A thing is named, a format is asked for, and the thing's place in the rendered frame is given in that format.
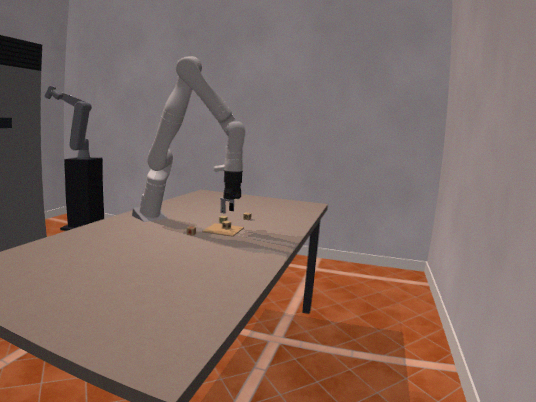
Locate tan flat mat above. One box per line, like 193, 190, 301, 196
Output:
203, 223, 244, 236

